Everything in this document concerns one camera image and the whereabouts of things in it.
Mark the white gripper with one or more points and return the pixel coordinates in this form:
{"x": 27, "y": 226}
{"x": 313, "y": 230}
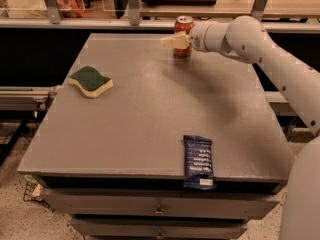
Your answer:
{"x": 198, "y": 37}

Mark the red coke can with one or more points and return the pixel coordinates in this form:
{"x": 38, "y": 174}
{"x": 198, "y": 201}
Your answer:
{"x": 182, "y": 27}

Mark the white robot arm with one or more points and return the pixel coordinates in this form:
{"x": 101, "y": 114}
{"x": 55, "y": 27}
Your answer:
{"x": 245, "y": 39}

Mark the blue rxbar wrapper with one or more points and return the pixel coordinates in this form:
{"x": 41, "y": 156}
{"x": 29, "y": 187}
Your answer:
{"x": 199, "y": 172}

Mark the green yellow sponge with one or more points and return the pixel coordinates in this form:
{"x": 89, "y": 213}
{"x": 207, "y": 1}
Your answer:
{"x": 90, "y": 81}

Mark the orange snack bag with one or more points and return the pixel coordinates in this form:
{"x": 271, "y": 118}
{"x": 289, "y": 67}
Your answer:
{"x": 71, "y": 8}

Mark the upper grey drawer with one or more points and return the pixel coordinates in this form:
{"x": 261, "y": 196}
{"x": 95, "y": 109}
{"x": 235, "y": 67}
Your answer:
{"x": 186, "y": 204}

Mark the grey drawer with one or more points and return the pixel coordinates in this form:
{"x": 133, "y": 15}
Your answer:
{"x": 186, "y": 204}
{"x": 158, "y": 229}

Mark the lower grey drawer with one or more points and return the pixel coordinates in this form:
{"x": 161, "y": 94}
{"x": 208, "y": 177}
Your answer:
{"x": 158, "y": 229}

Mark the metal rail left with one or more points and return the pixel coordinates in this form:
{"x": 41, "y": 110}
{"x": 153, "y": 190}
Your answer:
{"x": 26, "y": 98}

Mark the wire basket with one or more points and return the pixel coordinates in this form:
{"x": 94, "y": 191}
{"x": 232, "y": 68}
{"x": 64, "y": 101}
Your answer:
{"x": 32, "y": 194}

